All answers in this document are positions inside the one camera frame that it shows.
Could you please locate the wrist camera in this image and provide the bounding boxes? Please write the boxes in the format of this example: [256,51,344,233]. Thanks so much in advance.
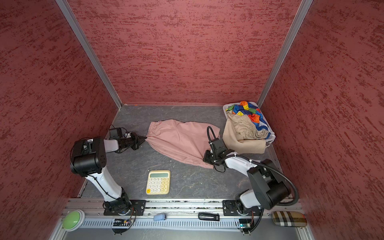
[210,138,228,155]
[109,128,131,140]

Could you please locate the black usb stick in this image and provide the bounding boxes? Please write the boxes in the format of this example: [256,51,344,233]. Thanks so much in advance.
[198,213,220,222]

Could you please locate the beige shorts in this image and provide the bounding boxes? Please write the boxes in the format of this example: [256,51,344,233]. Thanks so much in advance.
[222,113,270,154]

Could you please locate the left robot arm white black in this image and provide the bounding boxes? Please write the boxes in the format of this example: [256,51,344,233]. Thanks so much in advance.
[70,132,146,216]

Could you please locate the left circuit board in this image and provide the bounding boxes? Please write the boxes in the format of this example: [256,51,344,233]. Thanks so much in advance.
[113,219,132,227]

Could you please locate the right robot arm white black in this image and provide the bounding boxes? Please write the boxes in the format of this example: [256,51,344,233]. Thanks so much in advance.
[203,150,299,216]

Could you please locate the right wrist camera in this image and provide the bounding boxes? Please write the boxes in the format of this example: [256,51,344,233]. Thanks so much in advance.
[210,138,228,155]

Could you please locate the small blue object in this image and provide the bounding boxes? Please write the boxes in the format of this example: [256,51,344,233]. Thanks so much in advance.
[153,213,167,222]

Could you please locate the yellow calculator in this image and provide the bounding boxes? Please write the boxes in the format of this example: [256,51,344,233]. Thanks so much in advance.
[146,170,171,195]

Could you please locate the multicolour striped shorts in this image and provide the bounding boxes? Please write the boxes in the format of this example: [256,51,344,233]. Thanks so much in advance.
[225,100,272,140]

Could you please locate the black corrugated cable conduit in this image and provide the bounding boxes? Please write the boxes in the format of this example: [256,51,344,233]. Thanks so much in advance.
[206,125,300,206]

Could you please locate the green round button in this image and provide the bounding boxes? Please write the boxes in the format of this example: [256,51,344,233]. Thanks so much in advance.
[62,210,86,232]

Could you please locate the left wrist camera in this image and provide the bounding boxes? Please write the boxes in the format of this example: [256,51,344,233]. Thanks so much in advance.
[109,128,131,140]

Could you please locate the plaid glasses case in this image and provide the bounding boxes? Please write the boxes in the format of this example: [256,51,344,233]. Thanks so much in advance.
[272,211,308,228]

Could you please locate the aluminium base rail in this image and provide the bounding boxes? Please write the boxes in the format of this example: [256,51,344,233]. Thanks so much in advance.
[50,198,315,240]

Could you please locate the right circuit board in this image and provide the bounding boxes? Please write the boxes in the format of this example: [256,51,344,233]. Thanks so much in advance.
[239,219,255,231]

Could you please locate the pink shorts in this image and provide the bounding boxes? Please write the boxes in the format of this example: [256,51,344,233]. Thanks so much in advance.
[146,120,221,169]

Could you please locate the white plastic basket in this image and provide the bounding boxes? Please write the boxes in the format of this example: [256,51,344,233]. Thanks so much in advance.
[222,101,276,148]

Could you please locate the circuit board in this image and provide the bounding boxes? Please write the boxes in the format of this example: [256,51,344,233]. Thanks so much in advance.
[239,219,255,231]
[113,219,132,227]

